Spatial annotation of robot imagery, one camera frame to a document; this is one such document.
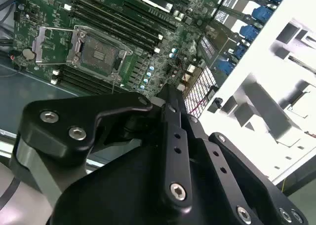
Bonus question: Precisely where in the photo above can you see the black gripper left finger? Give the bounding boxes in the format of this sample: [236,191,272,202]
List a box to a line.
[9,83,195,210]

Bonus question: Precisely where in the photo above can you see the metal socket cover frame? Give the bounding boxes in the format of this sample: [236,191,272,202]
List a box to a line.
[33,25,86,66]

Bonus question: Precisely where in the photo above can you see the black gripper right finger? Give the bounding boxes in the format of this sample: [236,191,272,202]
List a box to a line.
[176,86,309,225]

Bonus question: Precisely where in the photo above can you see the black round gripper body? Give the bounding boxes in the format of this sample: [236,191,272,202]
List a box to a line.
[50,146,241,225]

